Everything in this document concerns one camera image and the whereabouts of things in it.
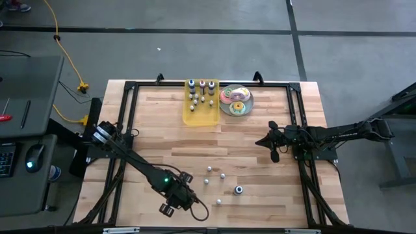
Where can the mint iced toy donut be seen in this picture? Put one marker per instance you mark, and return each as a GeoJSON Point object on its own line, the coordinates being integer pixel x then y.
{"type": "Point", "coordinates": [232, 111]}

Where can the person's shoe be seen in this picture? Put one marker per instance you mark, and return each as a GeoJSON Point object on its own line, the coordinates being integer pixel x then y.
{"type": "Point", "coordinates": [19, 6]}

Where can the black slanted side panel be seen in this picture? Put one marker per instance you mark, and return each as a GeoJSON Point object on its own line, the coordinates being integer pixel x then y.
{"type": "Point", "coordinates": [96, 110]}

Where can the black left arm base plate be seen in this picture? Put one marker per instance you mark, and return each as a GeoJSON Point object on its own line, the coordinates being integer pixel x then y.
{"type": "Point", "coordinates": [97, 152]}

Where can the backlit computer keyboard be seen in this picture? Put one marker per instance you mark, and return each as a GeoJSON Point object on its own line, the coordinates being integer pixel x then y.
{"type": "Point", "coordinates": [6, 161]}

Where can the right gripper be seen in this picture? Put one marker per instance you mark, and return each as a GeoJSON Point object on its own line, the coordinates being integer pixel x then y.
{"type": "Point", "coordinates": [282, 138]}

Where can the yellow translucent plastic tray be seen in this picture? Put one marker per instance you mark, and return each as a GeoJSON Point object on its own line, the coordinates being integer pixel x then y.
{"type": "Point", "coordinates": [208, 118]}

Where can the small yellow toy donut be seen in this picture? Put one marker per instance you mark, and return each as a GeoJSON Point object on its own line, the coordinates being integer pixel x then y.
{"type": "Point", "coordinates": [235, 107]}

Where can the grey round plate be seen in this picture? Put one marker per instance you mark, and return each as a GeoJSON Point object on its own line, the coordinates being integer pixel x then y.
{"type": "Point", "coordinates": [249, 102]}

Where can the dark metal side stand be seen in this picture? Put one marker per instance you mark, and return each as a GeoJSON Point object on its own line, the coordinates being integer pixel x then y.
{"type": "Point", "coordinates": [399, 152]}

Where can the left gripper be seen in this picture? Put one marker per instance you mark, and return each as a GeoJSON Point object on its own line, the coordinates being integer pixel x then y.
{"type": "Point", "coordinates": [177, 193]}

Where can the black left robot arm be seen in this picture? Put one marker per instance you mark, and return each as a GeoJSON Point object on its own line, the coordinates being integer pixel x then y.
{"type": "Point", "coordinates": [136, 161]}

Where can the blue white drink can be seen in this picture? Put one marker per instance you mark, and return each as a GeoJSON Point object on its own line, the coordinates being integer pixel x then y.
{"type": "Point", "coordinates": [55, 173]}

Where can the silver aluminium post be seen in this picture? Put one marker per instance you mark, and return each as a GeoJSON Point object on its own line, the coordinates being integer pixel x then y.
{"type": "Point", "coordinates": [302, 231]}
{"type": "Point", "coordinates": [120, 230]}

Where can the large blue food coloring bottle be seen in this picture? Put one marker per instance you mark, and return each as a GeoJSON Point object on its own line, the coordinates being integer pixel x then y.
{"type": "Point", "coordinates": [191, 86]}

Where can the green iced toy donut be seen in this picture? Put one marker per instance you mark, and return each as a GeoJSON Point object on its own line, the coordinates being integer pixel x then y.
{"type": "Point", "coordinates": [228, 92]}

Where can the black computer mouse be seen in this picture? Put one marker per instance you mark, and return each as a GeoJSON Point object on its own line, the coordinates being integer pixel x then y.
{"type": "Point", "coordinates": [34, 156]}

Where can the dark grey desk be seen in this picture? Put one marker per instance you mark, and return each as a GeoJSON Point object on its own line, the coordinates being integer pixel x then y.
{"type": "Point", "coordinates": [39, 84]}
{"type": "Point", "coordinates": [19, 195]}

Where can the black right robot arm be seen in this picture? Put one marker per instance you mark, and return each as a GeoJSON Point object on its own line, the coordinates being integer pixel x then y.
{"type": "Point", "coordinates": [344, 133]}

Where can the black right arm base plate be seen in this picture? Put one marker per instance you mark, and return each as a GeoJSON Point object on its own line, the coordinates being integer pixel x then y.
{"type": "Point", "coordinates": [325, 156]}

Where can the large black food coloring bottle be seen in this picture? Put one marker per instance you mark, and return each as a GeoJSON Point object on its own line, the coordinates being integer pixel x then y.
{"type": "Point", "coordinates": [238, 190]}

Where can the large red food coloring bottle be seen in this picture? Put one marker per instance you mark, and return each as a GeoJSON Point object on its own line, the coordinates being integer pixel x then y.
{"type": "Point", "coordinates": [202, 87]}

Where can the black metal table frame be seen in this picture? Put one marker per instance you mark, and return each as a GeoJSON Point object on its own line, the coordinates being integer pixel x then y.
{"type": "Point", "coordinates": [295, 86]}

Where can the pink iced toy donut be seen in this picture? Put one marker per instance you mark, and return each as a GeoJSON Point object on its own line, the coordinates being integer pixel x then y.
{"type": "Point", "coordinates": [223, 98]}

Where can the purple iced toy donut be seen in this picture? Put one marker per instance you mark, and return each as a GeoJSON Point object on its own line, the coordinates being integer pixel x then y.
{"type": "Point", "coordinates": [242, 94]}

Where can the black pen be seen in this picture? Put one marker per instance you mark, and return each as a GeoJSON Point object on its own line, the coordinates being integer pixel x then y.
{"type": "Point", "coordinates": [25, 114]}

